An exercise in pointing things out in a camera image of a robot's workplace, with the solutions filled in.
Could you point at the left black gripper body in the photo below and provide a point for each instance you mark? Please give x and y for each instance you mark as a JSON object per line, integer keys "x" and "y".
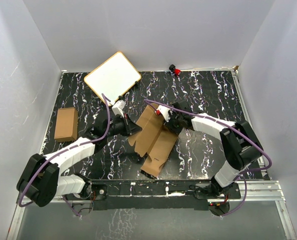
{"x": 118, "y": 126}

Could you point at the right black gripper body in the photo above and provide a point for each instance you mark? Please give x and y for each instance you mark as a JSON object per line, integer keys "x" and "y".
{"x": 175, "y": 123}

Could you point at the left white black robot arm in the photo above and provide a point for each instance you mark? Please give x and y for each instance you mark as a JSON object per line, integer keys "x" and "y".
{"x": 42, "y": 178}

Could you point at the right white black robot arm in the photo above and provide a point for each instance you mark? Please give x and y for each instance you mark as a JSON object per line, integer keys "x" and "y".
{"x": 240, "y": 145}

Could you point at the folded brown cardboard box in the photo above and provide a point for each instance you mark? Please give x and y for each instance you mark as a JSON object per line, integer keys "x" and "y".
{"x": 66, "y": 128}

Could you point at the red and black knob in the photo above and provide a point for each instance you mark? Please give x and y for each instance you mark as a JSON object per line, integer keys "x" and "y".
{"x": 174, "y": 70}

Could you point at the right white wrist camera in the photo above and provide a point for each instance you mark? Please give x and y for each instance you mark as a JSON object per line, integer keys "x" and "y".
{"x": 165, "y": 112}

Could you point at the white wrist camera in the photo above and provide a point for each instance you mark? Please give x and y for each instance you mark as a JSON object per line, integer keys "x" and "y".
{"x": 165, "y": 112}
{"x": 118, "y": 107}

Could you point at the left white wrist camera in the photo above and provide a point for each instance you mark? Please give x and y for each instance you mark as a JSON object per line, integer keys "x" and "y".
{"x": 118, "y": 107}

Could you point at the white board with wooden frame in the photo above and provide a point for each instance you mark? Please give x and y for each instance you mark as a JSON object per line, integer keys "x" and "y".
{"x": 113, "y": 78}

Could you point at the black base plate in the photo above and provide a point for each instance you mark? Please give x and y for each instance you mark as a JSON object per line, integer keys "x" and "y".
{"x": 155, "y": 194}

